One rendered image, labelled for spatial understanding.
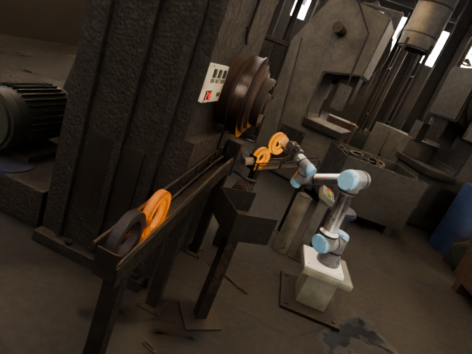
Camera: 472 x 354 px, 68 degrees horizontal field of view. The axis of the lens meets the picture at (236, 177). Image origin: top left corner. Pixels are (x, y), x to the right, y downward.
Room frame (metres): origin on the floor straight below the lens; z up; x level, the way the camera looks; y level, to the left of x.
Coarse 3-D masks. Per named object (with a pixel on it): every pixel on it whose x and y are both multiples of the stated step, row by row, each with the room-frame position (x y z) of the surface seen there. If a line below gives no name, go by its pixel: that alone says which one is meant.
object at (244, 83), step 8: (256, 56) 2.00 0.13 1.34; (248, 64) 1.89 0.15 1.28; (256, 64) 1.91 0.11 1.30; (264, 64) 1.99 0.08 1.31; (248, 72) 1.86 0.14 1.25; (256, 72) 1.87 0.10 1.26; (240, 80) 1.83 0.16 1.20; (248, 80) 1.83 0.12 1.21; (240, 88) 1.82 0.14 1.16; (248, 88) 1.81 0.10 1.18; (232, 96) 1.82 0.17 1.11; (240, 96) 1.81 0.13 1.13; (232, 104) 1.82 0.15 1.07; (240, 104) 1.80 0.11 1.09; (232, 112) 1.83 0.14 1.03; (240, 112) 1.83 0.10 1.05; (232, 120) 1.85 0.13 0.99; (232, 128) 1.89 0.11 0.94
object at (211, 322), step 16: (224, 192) 1.52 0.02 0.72; (240, 192) 1.63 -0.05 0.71; (224, 208) 1.47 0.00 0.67; (240, 208) 1.64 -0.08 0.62; (224, 224) 1.41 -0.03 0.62; (240, 224) 1.36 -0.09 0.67; (256, 224) 1.40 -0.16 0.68; (272, 224) 1.43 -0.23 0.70; (224, 240) 1.52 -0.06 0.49; (240, 240) 1.37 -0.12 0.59; (256, 240) 1.41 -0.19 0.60; (224, 256) 1.50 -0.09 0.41; (224, 272) 1.51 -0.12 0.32; (208, 288) 1.49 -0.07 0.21; (192, 304) 1.59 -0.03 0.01; (208, 304) 1.51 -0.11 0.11; (192, 320) 1.47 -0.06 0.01; (208, 320) 1.51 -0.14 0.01
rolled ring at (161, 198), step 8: (160, 192) 1.13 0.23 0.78; (168, 192) 1.17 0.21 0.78; (152, 200) 1.09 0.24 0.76; (160, 200) 1.11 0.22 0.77; (168, 200) 1.19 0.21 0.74; (144, 208) 1.07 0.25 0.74; (152, 208) 1.07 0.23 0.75; (160, 208) 1.21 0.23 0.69; (168, 208) 1.22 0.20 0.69; (152, 216) 1.08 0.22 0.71; (160, 216) 1.19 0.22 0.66; (152, 224) 1.16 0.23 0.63; (144, 232) 1.06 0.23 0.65
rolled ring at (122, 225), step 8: (128, 216) 0.93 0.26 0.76; (136, 216) 0.95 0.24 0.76; (144, 216) 1.01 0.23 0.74; (120, 224) 0.90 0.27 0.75; (128, 224) 0.91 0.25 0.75; (136, 224) 1.02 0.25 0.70; (144, 224) 1.04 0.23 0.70; (112, 232) 0.88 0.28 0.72; (120, 232) 0.89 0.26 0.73; (136, 232) 1.02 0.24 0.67; (112, 240) 0.87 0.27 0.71; (120, 240) 0.89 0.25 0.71; (128, 240) 1.01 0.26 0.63; (136, 240) 1.01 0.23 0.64; (112, 248) 0.87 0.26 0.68; (120, 248) 0.98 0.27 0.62; (128, 248) 0.99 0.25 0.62; (120, 256) 0.93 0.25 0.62
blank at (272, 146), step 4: (280, 132) 2.39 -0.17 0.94; (276, 136) 2.34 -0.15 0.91; (280, 136) 2.36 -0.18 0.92; (284, 136) 2.40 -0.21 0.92; (272, 140) 2.33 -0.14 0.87; (276, 140) 2.34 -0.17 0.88; (268, 144) 2.34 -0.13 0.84; (272, 144) 2.32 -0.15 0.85; (276, 144) 2.35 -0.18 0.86; (268, 148) 2.35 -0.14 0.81; (272, 148) 2.33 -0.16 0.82; (276, 148) 2.36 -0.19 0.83; (280, 148) 2.40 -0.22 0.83; (272, 152) 2.35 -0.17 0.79; (276, 152) 2.38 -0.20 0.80; (280, 152) 2.41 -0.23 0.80
